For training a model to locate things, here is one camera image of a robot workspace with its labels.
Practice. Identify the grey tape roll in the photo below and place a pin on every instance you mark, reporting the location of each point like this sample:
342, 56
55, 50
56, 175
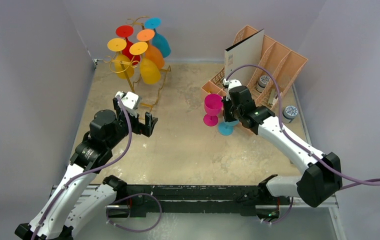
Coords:
289, 113

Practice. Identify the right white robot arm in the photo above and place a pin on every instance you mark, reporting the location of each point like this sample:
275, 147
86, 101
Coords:
319, 177

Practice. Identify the yellow wine glass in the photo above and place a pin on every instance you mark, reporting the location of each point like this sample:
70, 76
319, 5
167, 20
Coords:
120, 64
148, 69

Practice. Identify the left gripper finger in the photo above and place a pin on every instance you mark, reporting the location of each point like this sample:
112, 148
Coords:
116, 105
150, 123

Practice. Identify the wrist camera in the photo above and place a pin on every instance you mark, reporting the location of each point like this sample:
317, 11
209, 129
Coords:
228, 85
128, 101

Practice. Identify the white binder folder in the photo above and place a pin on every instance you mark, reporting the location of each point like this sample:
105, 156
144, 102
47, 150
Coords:
246, 49

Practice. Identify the orange wine glass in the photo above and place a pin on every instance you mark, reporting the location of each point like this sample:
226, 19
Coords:
152, 53

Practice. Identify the blue wine glass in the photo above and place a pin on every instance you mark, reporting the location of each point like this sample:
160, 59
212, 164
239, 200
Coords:
158, 41
226, 128

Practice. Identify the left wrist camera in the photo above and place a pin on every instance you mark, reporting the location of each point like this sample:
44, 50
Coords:
128, 101

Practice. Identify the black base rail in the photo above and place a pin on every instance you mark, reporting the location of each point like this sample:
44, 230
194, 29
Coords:
245, 200

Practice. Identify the patterned tin in organizer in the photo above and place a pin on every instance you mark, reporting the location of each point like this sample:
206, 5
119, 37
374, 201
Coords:
262, 83

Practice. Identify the peach plastic file organizer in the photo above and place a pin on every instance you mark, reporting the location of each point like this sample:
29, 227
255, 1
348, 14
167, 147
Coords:
283, 63

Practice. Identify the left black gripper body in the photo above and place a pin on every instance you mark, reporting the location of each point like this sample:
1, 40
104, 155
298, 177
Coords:
123, 129

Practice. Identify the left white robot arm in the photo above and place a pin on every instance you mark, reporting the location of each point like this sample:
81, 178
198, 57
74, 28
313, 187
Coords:
62, 217

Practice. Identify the gold wire glass rack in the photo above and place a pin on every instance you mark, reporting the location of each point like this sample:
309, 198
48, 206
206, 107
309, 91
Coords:
151, 91

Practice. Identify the pink wine glass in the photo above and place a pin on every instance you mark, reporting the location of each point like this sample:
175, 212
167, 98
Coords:
212, 106

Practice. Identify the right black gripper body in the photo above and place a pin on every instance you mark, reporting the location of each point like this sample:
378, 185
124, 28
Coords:
230, 110

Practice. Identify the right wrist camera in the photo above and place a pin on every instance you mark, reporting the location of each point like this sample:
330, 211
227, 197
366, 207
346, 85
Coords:
228, 85

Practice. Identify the red wine glass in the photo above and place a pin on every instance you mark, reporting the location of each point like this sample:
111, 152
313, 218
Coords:
125, 31

